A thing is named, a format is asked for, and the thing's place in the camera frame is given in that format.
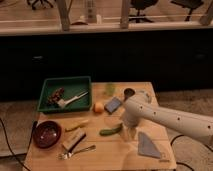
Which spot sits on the clear green glass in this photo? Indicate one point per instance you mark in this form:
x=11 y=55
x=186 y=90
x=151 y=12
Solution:
x=109 y=89

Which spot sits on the yellow banana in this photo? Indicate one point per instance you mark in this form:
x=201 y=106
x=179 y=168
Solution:
x=76 y=125

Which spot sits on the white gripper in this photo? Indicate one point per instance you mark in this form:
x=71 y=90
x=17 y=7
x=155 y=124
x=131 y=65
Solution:
x=130 y=121

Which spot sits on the wooden block brush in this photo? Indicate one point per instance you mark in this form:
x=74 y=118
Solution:
x=73 y=139

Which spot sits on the green plastic tray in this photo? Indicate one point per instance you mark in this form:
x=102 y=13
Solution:
x=72 y=86

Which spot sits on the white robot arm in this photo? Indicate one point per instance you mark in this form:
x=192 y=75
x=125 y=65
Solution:
x=195 y=126

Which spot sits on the orange fruit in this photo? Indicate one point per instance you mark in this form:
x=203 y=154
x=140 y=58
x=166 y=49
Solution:
x=98 y=107

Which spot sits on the blue folded cloth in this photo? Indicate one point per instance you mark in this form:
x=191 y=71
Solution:
x=146 y=147

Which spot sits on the brown grape bunch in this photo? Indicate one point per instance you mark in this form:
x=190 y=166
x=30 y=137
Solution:
x=55 y=96

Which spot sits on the blue sponge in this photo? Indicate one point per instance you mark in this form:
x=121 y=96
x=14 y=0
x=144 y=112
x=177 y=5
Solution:
x=112 y=105

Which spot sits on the green pepper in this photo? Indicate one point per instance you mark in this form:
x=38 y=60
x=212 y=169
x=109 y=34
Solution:
x=112 y=131

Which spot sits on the black office chair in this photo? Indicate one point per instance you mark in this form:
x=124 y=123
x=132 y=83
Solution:
x=141 y=5

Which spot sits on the dark red bowl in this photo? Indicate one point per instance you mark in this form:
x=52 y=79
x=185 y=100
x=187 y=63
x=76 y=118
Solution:
x=47 y=134

